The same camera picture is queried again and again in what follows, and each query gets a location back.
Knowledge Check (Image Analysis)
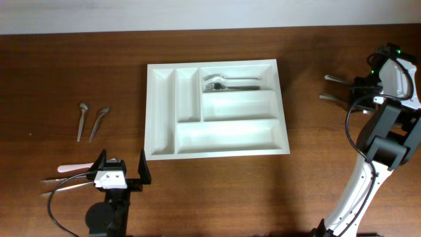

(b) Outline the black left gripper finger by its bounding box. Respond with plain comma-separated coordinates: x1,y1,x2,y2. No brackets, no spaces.
137,149,152,184
86,149,107,180

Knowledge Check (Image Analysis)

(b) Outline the steel fork dark handle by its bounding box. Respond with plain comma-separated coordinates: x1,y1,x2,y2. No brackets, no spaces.
204,82,260,93

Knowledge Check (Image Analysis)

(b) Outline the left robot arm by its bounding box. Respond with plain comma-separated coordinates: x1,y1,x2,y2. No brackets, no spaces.
85,150,152,237

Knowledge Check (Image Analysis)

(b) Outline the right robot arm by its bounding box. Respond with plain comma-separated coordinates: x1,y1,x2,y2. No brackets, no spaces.
310,43,420,237

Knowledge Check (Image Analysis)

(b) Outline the white plastic knife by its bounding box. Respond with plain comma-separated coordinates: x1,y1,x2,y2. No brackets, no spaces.
57,163,93,173

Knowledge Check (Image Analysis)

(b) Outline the small steel teaspoon right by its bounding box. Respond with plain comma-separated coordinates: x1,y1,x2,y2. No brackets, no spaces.
89,107,111,142

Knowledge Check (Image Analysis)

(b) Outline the small steel teaspoon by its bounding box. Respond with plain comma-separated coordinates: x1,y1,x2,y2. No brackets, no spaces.
76,102,89,142
89,107,111,142

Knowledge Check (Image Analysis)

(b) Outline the small steel teaspoon left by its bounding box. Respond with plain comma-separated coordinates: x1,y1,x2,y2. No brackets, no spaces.
76,102,89,142

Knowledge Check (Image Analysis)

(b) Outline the white plastic cutlery tray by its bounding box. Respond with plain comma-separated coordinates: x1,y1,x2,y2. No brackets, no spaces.
144,59,290,161

